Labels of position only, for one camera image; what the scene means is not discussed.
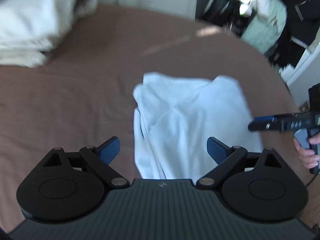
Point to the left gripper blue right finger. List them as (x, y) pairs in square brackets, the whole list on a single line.
[(230, 161)]

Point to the mint green printed bag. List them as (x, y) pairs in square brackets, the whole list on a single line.
[(263, 33)]

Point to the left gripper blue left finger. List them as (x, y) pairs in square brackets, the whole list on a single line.
[(98, 161)]

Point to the cream folded garment bottom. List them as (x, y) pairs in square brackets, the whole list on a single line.
[(31, 58)]

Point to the black hanging garment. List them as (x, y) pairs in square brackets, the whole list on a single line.
[(226, 14)]

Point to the white long-sleeve shirt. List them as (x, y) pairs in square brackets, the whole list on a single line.
[(174, 118)]

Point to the cream folded garment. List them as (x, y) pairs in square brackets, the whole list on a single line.
[(35, 24), (31, 58)]

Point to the white cabinet edge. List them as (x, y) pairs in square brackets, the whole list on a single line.
[(302, 77)]

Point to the cream folded garment top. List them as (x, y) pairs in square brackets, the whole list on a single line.
[(35, 24)]

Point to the person's right hand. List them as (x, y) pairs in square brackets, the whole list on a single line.
[(307, 157)]

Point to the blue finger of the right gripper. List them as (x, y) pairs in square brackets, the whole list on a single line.
[(263, 126), (270, 118)]

